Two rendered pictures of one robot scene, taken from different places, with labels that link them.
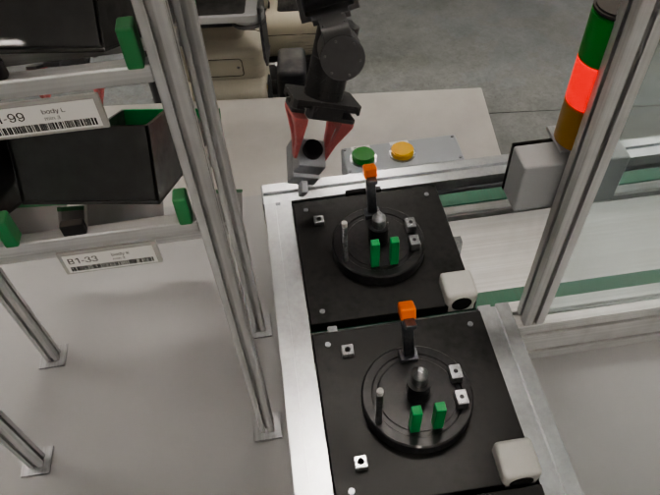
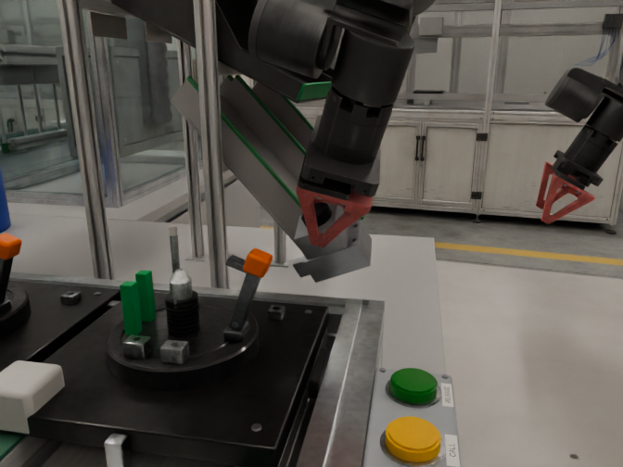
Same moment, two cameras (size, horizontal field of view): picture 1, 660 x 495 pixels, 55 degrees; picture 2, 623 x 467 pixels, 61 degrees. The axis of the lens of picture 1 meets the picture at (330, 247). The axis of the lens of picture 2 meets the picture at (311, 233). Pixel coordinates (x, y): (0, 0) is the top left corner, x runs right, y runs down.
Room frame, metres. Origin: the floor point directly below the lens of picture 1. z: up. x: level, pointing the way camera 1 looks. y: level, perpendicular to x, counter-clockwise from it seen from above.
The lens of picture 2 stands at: (0.85, -0.47, 1.23)
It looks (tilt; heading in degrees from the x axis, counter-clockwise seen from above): 17 degrees down; 106
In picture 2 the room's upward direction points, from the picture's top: straight up
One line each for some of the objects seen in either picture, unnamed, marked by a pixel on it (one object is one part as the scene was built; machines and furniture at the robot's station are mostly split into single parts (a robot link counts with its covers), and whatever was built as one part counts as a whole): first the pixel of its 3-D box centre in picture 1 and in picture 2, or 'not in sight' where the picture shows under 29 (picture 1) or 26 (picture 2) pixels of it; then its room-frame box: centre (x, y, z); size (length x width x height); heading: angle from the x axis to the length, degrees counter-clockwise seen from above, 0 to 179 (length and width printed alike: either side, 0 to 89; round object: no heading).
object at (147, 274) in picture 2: (374, 253); (146, 296); (0.57, -0.06, 1.01); 0.01 x 0.01 x 0.05; 5
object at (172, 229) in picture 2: (345, 242); (175, 265); (0.58, -0.02, 1.03); 0.01 x 0.01 x 0.08
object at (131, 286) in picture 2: (394, 250); (131, 308); (0.57, -0.09, 1.01); 0.01 x 0.01 x 0.05; 5
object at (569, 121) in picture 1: (583, 119); not in sight; (0.51, -0.27, 1.28); 0.05 x 0.05 x 0.05
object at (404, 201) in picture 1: (377, 252); (186, 357); (0.61, -0.07, 0.96); 0.24 x 0.24 x 0.02; 5
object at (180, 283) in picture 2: (378, 218); (180, 283); (0.61, -0.07, 1.04); 0.02 x 0.02 x 0.03
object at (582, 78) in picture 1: (597, 79); not in sight; (0.51, -0.27, 1.33); 0.05 x 0.05 x 0.05
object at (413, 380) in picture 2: (362, 157); (413, 389); (0.83, -0.07, 0.96); 0.04 x 0.04 x 0.02
